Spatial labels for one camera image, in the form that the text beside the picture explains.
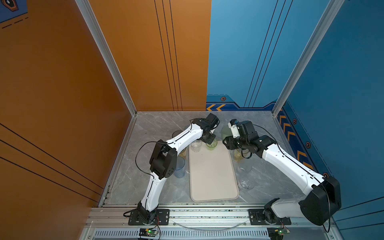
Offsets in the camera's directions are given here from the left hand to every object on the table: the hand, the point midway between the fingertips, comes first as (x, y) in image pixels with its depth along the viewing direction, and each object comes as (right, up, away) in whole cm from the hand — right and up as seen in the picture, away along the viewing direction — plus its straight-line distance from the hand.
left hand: (208, 137), depth 94 cm
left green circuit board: (-31, -43, -23) cm, 58 cm away
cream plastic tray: (+3, -22, -5) cm, 23 cm away
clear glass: (-8, -6, +4) cm, 10 cm away
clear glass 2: (+21, -15, -7) cm, 27 cm away
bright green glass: (+2, -4, -7) cm, 8 cm away
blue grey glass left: (-16, -16, -15) cm, 27 cm away
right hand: (+9, -1, -12) cm, 15 cm away
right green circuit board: (+31, -43, -24) cm, 58 cm away
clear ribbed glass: (+21, -25, -9) cm, 34 cm away
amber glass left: (-16, -9, -4) cm, 19 cm away
